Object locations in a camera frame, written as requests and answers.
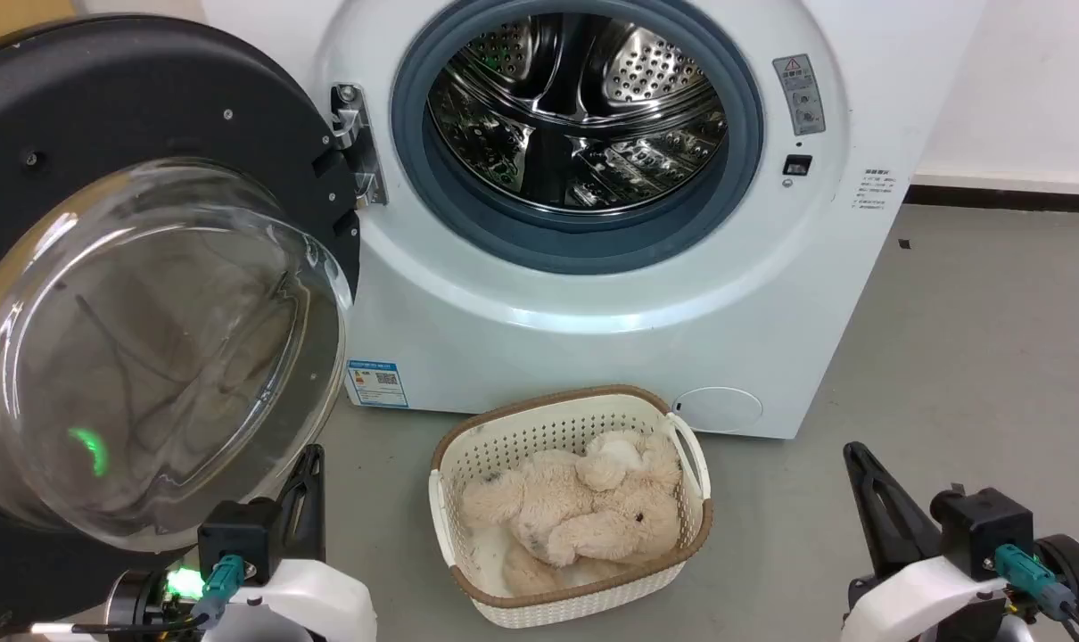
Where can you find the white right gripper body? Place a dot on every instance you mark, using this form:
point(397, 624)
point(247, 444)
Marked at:
point(914, 597)

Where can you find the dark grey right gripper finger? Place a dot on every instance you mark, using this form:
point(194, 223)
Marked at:
point(860, 473)

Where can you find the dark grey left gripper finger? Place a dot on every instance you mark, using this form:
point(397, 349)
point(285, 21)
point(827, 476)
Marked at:
point(320, 464)

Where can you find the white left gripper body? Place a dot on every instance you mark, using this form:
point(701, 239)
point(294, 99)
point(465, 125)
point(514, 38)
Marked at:
point(325, 597)

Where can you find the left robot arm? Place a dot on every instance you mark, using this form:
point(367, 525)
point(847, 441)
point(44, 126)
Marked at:
point(134, 602)

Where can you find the white front-load washing machine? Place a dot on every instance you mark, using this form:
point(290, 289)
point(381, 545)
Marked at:
point(593, 357)

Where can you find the black door latch socket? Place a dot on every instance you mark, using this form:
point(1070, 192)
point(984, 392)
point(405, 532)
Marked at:
point(797, 165)

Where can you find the metal door hinge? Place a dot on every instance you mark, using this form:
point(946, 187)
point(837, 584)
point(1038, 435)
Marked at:
point(366, 152)

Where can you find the black washer door glass bowl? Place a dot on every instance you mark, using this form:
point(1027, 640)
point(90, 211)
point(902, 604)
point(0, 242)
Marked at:
point(147, 89)

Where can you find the blue energy label sticker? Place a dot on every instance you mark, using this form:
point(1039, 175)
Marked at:
point(378, 383)

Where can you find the round white filter cover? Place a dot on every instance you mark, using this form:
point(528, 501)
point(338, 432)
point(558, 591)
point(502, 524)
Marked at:
point(718, 410)

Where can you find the cream laundry basket brown rim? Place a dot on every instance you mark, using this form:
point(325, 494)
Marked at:
point(513, 441)

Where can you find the beige plush toy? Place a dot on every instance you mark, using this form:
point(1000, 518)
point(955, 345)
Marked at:
point(584, 517)

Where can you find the small printed text label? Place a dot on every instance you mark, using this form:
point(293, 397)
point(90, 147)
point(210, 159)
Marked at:
point(874, 190)

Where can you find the dark baseboard strip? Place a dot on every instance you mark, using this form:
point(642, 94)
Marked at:
point(1012, 198)

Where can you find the grey warning sticker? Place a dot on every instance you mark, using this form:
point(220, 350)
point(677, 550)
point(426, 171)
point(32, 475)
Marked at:
point(800, 94)

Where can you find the stainless steel washer drum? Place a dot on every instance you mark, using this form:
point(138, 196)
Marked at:
point(584, 116)

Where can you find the tan wooden panel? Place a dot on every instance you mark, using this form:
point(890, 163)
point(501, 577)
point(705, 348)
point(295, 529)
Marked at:
point(13, 18)

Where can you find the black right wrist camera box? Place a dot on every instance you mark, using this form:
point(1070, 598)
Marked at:
point(981, 526)

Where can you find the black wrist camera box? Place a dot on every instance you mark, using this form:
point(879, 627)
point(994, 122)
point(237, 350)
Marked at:
point(981, 526)
point(236, 535)

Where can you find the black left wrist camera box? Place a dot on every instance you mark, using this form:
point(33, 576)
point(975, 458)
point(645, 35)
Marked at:
point(236, 535)

